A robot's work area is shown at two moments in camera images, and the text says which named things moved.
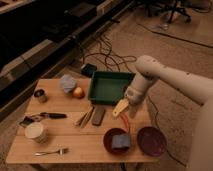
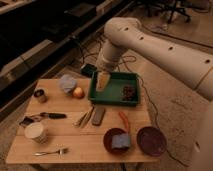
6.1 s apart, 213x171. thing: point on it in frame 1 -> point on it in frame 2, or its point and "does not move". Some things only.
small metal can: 41,94 does not move
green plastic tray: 108,87 does not move
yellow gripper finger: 121,105 -> 102,80
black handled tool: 39,116 does not move
